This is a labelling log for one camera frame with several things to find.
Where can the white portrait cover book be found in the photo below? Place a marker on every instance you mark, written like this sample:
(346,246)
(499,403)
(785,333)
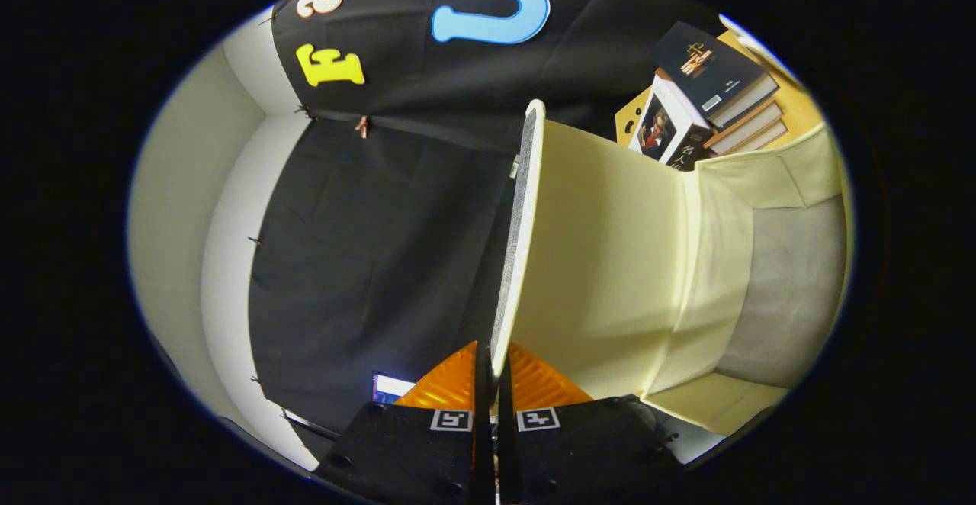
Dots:
(663,127)

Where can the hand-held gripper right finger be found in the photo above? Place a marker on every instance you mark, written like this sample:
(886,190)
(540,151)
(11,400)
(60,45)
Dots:
(587,444)

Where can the lit screen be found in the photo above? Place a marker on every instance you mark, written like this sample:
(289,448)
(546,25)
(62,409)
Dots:
(390,387)

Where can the black backdrop cloth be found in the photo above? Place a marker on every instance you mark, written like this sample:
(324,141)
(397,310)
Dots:
(381,246)

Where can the pink cloth clip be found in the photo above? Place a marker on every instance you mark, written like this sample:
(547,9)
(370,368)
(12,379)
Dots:
(362,127)

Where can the brown cover book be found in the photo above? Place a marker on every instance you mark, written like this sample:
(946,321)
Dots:
(762,139)
(751,123)

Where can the dark cover book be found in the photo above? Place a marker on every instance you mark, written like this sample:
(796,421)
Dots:
(705,62)

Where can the silver cloth clip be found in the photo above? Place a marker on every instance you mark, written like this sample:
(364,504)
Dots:
(515,167)

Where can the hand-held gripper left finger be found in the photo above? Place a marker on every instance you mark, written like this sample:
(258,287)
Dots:
(404,451)

